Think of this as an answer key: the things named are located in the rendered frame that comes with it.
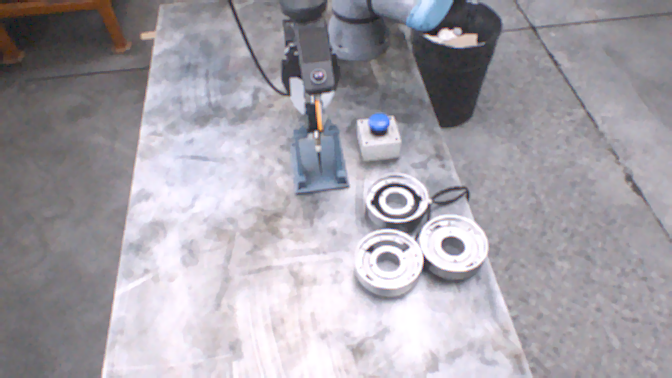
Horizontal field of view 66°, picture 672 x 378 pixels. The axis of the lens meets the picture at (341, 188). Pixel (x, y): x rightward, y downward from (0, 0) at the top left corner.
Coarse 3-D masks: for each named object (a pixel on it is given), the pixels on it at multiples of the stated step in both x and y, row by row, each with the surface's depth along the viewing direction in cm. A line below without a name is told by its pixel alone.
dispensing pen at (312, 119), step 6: (312, 96) 89; (306, 102) 91; (312, 102) 89; (306, 108) 88; (312, 108) 88; (312, 114) 88; (312, 120) 89; (312, 126) 89; (318, 132) 91; (318, 138) 91; (318, 144) 91; (318, 150) 92; (318, 156) 92
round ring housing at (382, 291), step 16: (368, 240) 83; (400, 240) 83; (384, 256) 83; (400, 256) 81; (416, 256) 82; (384, 272) 79; (400, 272) 79; (416, 272) 79; (368, 288) 79; (384, 288) 77; (400, 288) 77
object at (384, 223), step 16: (384, 176) 90; (400, 176) 91; (368, 192) 88; (384, 192) 89; (400, 192) 89; (368, 208) 87; (384, 208) 87; (384, 224) 86; (400, 224) 85; (416, 224) 87
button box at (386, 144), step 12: (360, 120) 99; (360, 132) 97; (372, 132) 96; (384, 132) 96; (396, 132) 96; (360, 144) 99; (372, 144) 95; (384, 144) 95; (396, 144) 95; (372, 156) 97; (384, 156) 97; (396, 156) 98
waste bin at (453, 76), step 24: (456, 0) 203; (456, 24) 210; (480, 24) 204; (432, 48) 186; (456, 48) 182; (480, 48) 183; (432, 72) 195; (456, 72) 191; (480, 72) 196; (432, 96) 204; (456, 96) 202; (456, 120) 213
